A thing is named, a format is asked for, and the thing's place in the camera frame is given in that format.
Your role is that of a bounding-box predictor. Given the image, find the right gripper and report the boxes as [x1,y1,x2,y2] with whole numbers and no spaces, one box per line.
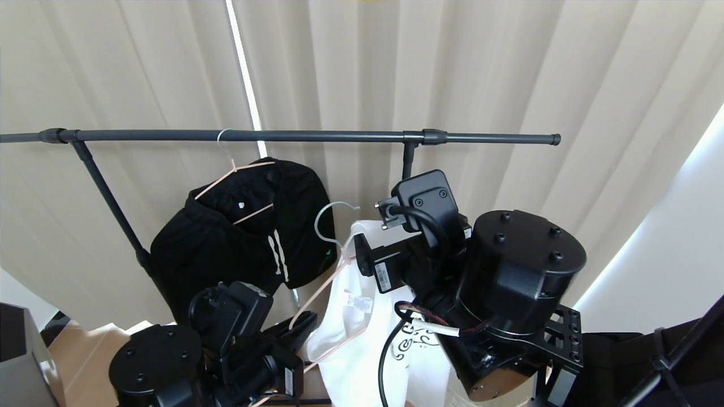
[354,226,470,295]

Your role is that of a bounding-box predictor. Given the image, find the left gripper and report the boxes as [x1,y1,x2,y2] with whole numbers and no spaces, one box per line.
[218,339,306,407]

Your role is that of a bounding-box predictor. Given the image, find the white garment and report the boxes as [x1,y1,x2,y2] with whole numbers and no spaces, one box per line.
[305,220,470,407]

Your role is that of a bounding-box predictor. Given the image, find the pink clothes hanger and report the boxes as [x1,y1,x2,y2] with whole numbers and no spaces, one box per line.
[194,130,276,227]
[249,202,374,407]

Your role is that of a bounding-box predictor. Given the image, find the black shorts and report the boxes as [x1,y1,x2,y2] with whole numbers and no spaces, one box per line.
[150,158,338,326]

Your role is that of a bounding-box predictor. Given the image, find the black clothes rack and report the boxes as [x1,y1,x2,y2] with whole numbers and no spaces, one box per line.
[0,128,562,300]

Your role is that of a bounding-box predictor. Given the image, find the beige curtain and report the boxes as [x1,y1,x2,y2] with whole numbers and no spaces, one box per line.
[0,0,724,331]

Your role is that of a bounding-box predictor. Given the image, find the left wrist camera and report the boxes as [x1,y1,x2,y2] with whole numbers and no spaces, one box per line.
[188,281,274,354]

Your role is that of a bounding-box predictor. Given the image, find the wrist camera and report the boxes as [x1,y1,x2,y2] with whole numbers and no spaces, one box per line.
[374,170,473,249]
[188,281,274,354]

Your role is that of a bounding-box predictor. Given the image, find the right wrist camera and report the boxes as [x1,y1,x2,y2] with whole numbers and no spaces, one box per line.
[374,170,473,249]

